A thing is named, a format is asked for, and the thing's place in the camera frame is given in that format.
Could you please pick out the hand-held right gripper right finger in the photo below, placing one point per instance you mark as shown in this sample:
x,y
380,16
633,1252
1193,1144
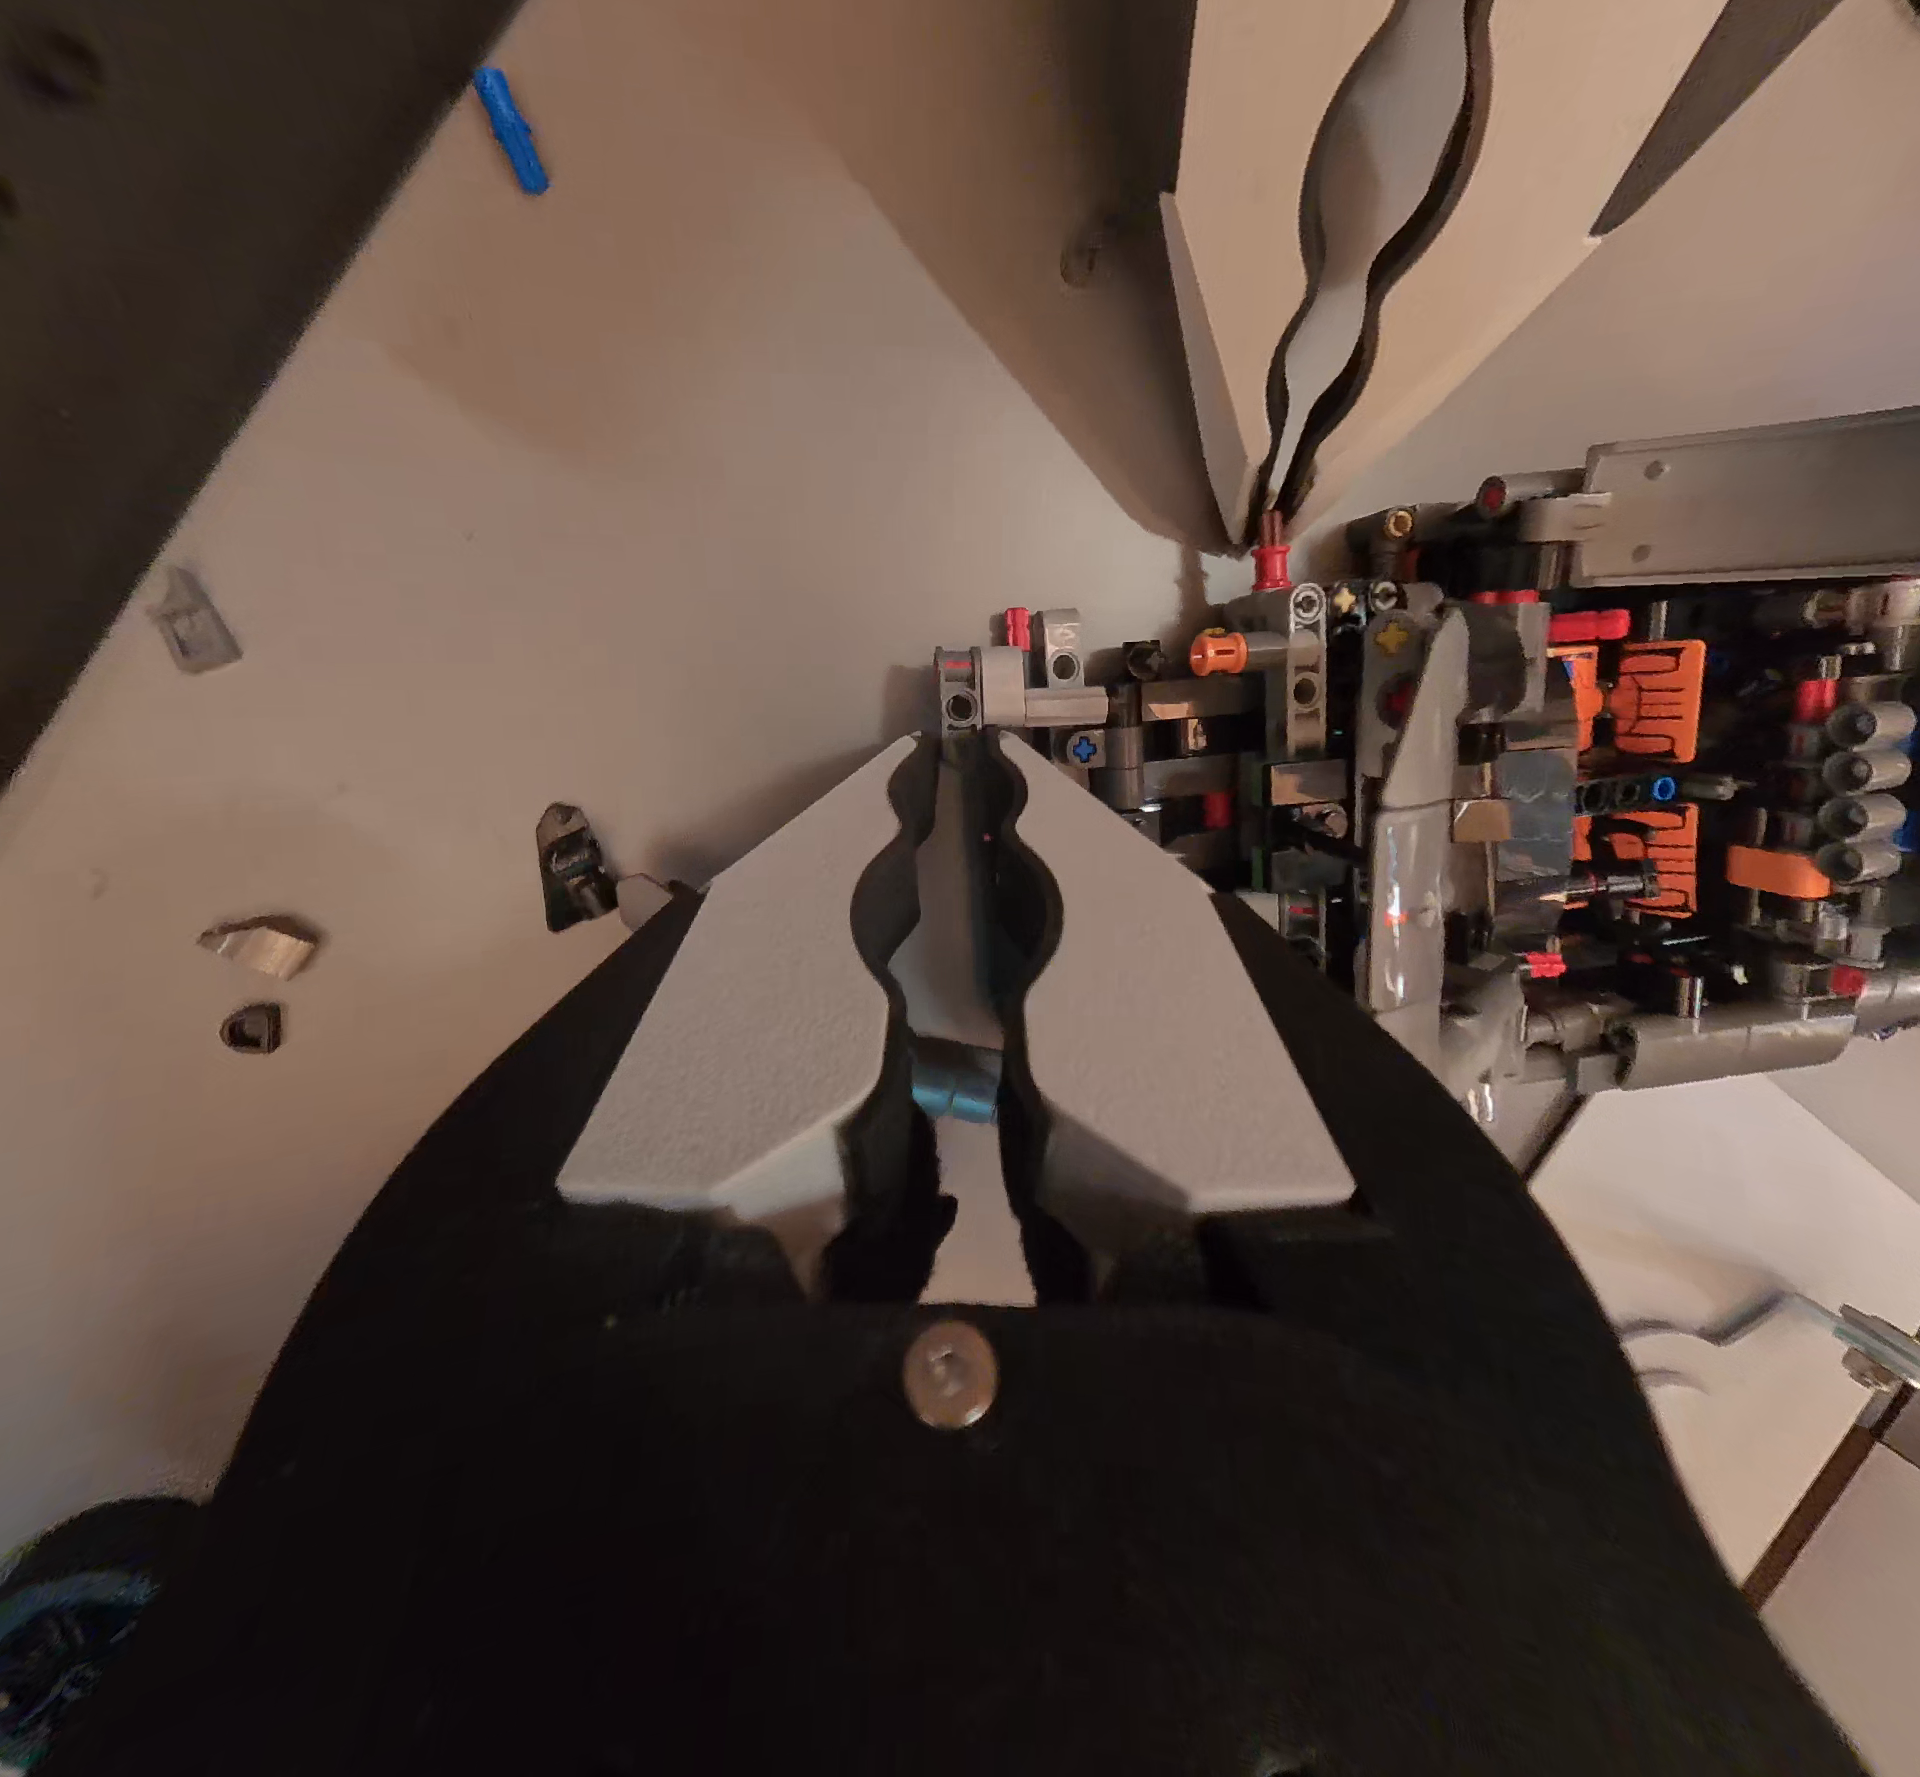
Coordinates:
x,y
1186,1042

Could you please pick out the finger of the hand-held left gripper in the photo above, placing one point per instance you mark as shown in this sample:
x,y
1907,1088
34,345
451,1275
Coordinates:
x,y
1259,82
1590,53

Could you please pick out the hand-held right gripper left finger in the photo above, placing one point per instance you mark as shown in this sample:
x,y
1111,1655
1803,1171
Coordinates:
x,y
720,1042

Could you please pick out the grey lego car model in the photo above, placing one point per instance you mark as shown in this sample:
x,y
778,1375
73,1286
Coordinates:
x,y
1410,758

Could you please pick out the black lego wedge piece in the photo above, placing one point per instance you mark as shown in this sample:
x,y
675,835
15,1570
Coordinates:
x,y
569,862

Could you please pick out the grey lego slope piece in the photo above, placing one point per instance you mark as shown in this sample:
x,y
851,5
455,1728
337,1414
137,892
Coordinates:
x,y
263,945

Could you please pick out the small black lego piece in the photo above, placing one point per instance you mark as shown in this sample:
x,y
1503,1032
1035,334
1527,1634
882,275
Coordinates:
x,y
253,1027

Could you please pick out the grey lego plate piece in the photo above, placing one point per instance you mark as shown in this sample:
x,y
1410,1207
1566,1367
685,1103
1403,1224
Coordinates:
x,y
194,624

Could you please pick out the blue lego pin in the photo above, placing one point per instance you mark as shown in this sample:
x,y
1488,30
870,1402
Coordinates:
x,y
510,128

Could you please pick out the black lego wheel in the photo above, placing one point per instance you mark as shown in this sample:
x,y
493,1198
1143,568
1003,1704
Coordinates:
x,y
69,1642

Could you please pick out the white book stand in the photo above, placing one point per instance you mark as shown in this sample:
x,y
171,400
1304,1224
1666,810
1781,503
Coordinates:
x,y
1680,1207

